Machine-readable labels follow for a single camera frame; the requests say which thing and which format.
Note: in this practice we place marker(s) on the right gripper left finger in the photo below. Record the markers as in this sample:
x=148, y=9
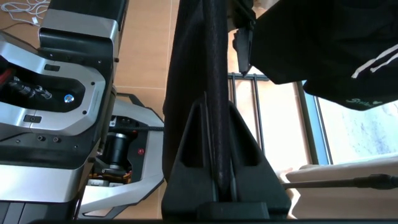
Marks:
x=186, y=183

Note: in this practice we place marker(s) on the beige curtain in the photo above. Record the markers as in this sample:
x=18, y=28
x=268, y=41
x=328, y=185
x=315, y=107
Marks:
x=342, y=202

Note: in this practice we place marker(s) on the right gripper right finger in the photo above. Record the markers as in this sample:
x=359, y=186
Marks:
x=261, y=186

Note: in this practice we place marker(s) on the window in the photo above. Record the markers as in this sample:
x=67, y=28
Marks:
x=357, y=133

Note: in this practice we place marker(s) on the black clothes rack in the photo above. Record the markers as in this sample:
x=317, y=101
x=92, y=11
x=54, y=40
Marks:
x=256, y=109

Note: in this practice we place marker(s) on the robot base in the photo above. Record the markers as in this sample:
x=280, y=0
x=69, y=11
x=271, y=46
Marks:
x=62, y=109

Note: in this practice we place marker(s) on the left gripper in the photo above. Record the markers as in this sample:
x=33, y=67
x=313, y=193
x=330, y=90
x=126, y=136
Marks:
x=241, y=14

